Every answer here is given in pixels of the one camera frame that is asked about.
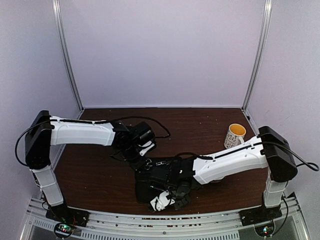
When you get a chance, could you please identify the silver thinning scissors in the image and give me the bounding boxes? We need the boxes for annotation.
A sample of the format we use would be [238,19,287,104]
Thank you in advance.
[143,158,170,171]

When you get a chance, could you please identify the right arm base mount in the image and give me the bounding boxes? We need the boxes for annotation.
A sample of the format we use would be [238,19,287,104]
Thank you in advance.
[239,205,282,238]

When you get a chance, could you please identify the right aluminium frame post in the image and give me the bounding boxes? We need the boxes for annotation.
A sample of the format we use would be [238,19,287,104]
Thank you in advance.
[241,0,273,113]

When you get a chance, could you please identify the white scalloped bowl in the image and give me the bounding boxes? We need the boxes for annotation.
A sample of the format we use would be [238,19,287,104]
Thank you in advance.
[209,176,225,184]

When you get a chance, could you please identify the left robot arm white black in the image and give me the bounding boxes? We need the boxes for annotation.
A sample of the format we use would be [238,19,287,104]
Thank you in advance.
[25,110,156,222]

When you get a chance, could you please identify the floral white mug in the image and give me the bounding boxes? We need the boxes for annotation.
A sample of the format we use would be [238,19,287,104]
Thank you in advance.
[223,123,247,149]

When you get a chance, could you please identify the front aluminium rail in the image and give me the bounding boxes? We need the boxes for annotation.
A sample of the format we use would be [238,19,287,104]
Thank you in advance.
[21,191,307,240]

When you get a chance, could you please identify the black zippered tool case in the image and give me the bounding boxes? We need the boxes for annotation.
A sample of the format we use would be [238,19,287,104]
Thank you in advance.
[134,156,198,204]

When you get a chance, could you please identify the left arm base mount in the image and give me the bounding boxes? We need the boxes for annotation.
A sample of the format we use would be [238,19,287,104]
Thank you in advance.
[45,208,90,239]

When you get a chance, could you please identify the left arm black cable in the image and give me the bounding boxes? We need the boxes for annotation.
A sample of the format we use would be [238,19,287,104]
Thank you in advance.
[14,116,172,167]

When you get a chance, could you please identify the left aluminium frame post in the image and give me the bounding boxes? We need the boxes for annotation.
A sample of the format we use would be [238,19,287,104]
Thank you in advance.
[52,0,85,112]

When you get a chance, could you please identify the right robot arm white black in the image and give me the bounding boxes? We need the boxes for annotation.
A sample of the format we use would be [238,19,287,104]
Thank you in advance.
[174,126,298,221]

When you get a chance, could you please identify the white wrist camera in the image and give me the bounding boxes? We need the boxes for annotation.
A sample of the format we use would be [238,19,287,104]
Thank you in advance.
[138,141,156,156]
[150,190,176,212]

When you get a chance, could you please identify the aluminium frame post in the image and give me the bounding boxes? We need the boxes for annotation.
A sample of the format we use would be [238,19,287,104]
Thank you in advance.
[241,0,273,113]
[52,0,85,112]

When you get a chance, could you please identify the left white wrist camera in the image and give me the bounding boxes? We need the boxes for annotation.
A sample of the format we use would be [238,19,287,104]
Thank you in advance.
[138,141,156,156]

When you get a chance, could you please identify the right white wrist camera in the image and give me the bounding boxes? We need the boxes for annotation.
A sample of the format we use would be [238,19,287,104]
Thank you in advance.
[150,190,176,212]

